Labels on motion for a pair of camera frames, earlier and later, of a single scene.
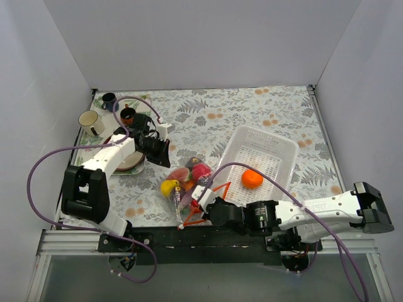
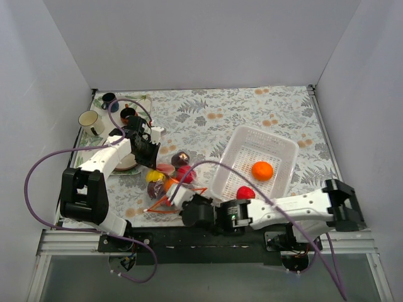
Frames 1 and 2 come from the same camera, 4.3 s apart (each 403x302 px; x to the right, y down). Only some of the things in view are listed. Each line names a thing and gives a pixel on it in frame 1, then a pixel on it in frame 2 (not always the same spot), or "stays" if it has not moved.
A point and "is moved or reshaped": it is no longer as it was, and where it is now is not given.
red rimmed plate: (135, 160) stays
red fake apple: (200, 170) -> (182, 172)
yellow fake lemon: (167, 186) -> (154, 175)
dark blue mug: (109, 99) stays
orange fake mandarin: (250, 179) is moved or reshaped
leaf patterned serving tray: (112, 122) stays
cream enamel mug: (92, 124) stays
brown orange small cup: (127, 116) stays
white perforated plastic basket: (272, 156) stays
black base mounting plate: (201, 245) stays
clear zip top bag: (177, 190) is moved or reshaped
